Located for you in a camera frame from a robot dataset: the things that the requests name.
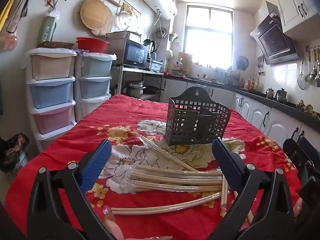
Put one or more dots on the red plastic basin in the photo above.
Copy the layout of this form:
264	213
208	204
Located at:
92	45

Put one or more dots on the black blender jug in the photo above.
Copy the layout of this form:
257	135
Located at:
150	46

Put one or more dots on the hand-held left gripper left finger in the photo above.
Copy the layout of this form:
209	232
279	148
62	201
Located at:
96	165

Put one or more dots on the beige blue pink drawer unit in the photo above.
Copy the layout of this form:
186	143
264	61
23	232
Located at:
50	92

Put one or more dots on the fruit wall poster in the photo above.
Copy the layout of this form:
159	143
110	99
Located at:
127	7

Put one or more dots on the green bag dispenser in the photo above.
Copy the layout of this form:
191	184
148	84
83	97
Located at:
47	30

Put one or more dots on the round bamboo board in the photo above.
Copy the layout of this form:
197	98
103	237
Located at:
93	13

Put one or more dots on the row of hanging ladles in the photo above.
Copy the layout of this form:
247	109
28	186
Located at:
302	80

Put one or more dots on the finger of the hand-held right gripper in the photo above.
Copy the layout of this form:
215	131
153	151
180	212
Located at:
296	152
310	151

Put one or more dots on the black perforated utensil holder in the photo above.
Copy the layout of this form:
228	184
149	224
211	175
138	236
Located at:
205	97

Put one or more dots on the dark patterned bag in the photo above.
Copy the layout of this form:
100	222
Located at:
15	152

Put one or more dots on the black range hood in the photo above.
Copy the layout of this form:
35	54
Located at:
275	40

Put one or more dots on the pile of chopsticks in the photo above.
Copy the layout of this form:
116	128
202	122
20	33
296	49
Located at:
175	180

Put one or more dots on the yellow cloth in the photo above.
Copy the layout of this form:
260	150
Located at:
6	10

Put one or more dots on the grey-blue plastic drawer unit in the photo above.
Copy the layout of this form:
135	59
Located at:
95	87

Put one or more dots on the person's left hand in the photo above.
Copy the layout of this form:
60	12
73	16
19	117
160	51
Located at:
116	232

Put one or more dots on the white water heater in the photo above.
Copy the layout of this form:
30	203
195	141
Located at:
160	0

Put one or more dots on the black microwave oven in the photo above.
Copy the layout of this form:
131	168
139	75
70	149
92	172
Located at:
135	53

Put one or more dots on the cluster of condiment bottles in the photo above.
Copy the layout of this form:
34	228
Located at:
250	83

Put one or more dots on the clear plastic food cover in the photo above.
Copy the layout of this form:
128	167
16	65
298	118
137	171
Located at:
124	21

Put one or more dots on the white wall cabinet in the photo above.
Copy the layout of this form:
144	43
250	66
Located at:
295	2

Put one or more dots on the beige cutting board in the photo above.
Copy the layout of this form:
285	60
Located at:
185	63

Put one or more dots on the kitchen window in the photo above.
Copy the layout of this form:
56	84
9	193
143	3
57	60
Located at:
207	42

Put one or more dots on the metal shelf rack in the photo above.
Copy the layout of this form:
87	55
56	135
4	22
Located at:
140	70

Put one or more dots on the steel cooking pot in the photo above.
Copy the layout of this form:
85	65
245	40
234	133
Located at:
135	90

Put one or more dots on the heap of ginger roots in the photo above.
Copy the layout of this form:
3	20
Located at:
307	108

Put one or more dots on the steel kettle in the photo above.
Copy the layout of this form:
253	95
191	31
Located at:
281	95
270	93

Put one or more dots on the person's right hand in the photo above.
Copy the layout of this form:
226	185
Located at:
298	207

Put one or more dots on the black frying pan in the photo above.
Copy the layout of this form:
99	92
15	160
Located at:
152	88

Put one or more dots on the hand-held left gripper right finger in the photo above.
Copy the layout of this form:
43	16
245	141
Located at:
228	165

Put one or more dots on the brown wicker basket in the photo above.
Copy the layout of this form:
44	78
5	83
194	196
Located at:
56	45

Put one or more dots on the round reed mat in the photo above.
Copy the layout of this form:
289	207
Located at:
106	31

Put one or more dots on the grey storage box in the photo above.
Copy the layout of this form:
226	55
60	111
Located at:
117	36

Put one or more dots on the red floral tablecloth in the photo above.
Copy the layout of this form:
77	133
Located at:
125	110

